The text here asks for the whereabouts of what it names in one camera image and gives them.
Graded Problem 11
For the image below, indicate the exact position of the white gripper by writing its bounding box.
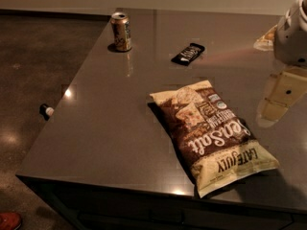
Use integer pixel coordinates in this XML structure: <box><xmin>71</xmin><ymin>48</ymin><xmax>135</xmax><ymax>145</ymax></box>
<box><xmin>256</xmin><ymin>0</ymin><xmax>307</xmax><ymax>127</ymax></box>

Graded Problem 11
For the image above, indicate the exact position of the brown Late July chip bag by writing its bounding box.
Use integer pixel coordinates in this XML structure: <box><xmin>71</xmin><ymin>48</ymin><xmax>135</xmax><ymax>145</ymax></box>
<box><xmin>151</xmin><ymin>80</ymin><xmax>279</xmax><ymax>197</ymax></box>

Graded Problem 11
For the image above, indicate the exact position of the black rxbar chocolate bar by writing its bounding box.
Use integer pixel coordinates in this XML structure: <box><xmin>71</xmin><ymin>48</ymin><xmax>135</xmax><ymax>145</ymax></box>
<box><xmin>171</xmin><ymin>43</ymin><xmax>205</xmax><ymax>66</ymax></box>

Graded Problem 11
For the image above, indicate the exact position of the clear jar of snacks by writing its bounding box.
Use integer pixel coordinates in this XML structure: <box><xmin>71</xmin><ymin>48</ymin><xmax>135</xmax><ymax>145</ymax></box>
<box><xmin>253</xmin><ymin>25</ymin><xmax>277</xmax><ymax>51</ymax></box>

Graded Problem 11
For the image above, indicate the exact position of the gold soda can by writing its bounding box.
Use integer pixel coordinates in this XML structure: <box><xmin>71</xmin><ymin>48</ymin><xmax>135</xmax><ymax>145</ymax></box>
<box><xmin>110</xmin><ymin>11</ymin><xmax>131</xmax><ymax>52</ymax></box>

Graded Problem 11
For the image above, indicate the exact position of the dark counter drawer front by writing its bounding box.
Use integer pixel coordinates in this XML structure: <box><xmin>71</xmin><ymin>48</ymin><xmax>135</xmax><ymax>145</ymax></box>
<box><xmin>19</xmin><ymin>175</ymin><xmax>307</xmax><ymax>230</ymax></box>

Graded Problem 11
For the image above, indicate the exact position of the small black white floor object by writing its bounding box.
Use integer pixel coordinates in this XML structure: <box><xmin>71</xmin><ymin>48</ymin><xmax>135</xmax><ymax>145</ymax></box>
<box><xmin>39</xmin><ymin>103</ymin><xmax>54</xmax><ymax>121</ymax></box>

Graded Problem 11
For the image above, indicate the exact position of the red shoe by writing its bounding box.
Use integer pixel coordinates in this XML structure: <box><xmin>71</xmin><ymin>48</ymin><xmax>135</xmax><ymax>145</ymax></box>
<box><xmin>0</xmin><ymin>212</ymin><xmax>22</xmax><ymax>230</ymax></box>

